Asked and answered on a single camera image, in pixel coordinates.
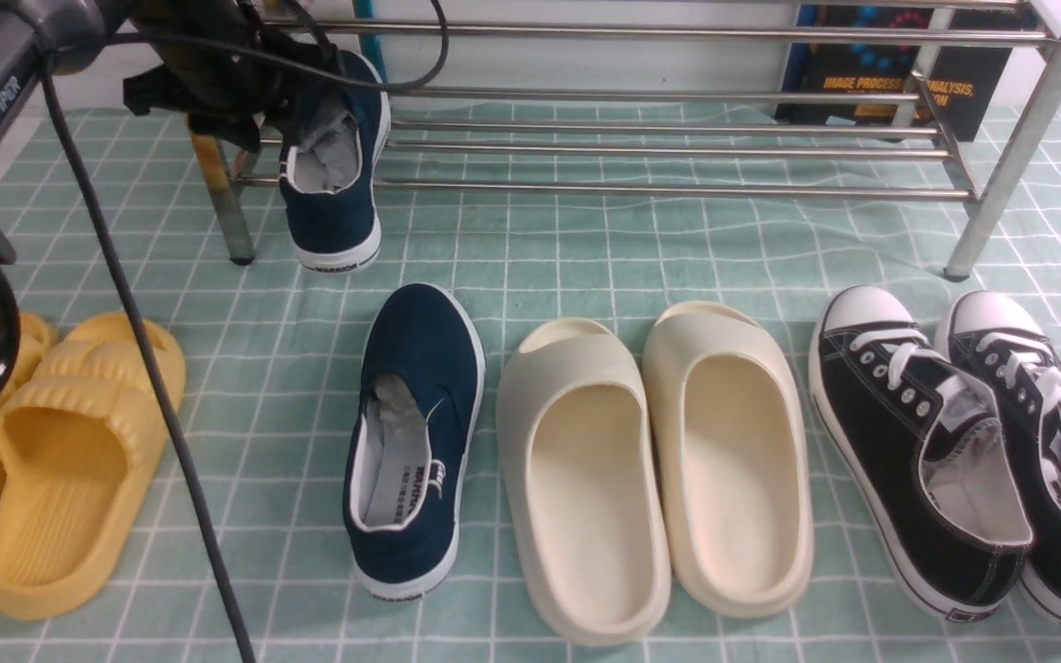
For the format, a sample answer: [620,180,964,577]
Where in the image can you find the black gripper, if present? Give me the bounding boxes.
[122,1,343,152]

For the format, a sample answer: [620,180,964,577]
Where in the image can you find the navy canvas shoe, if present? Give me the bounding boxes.
[278,81,392,273]
[343,283,485,601]

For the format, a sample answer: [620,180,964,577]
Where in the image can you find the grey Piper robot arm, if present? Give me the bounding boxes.
[0,1,342,395]

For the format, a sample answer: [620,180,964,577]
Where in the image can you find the teal pole behind rack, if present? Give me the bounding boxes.
[351,0,389,81]

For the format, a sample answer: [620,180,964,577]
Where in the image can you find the steel shoe rack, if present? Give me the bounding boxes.
[190,1,1061,282]

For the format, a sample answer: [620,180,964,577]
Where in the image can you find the right yellow slide sandal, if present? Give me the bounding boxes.
[0,311,169,620]

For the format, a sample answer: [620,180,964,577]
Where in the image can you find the green checkered tablecloth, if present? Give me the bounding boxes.
[0,108,1061,662]

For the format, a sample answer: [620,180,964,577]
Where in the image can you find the left cream slide sandal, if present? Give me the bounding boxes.
[495,318,672,647]

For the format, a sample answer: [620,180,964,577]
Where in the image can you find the cream slide sandal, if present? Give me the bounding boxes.
[643,301,814,620]
[495,318,672,647]

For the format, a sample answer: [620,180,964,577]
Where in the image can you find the right cream slide sandal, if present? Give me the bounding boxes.
[643,301,814,620]

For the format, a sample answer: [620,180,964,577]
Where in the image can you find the dark image processing book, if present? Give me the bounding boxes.
[775,5,1011,142]

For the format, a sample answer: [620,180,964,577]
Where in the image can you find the left black lace-up sneaker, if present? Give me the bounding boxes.
[808,285,1034,622]

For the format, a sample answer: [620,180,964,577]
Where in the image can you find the black lace-up sneaker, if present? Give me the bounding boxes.
[935,291,1061,624]
[808,285,1034,622]

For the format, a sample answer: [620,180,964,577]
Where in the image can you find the right black lace-up sneaker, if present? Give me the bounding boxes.
[935,291,1061,624]

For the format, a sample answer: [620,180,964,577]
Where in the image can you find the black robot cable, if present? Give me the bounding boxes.
[0,0,450,663]

